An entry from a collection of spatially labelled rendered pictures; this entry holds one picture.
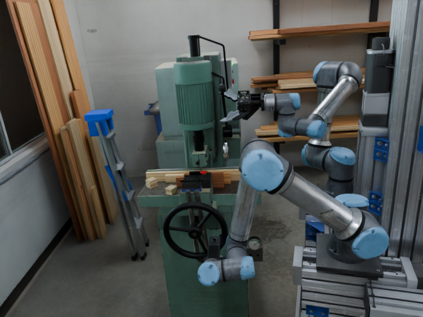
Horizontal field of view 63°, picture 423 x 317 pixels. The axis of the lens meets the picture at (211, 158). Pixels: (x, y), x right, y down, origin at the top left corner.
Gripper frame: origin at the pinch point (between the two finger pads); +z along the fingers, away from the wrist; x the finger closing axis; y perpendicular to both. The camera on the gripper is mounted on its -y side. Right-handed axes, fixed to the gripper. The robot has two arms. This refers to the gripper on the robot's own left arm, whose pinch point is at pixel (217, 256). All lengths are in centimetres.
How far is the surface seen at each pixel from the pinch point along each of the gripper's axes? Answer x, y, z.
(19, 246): -146, 2, 78
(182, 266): -21.3, 8.7, 31.9
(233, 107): 8, -74, 23
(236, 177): 8.7, -36.4, 24.1
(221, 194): 1.4, -27.2, 11.6
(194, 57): -10, -94, 4
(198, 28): -33, -213, 184
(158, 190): -30.8, -30.4, 17.1
